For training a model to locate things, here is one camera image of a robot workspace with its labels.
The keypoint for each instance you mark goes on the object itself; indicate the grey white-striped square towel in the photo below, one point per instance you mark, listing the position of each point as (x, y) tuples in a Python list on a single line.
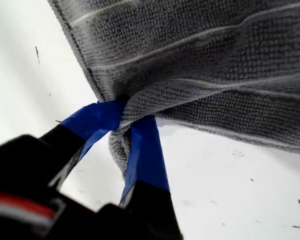
[(190, 62)]

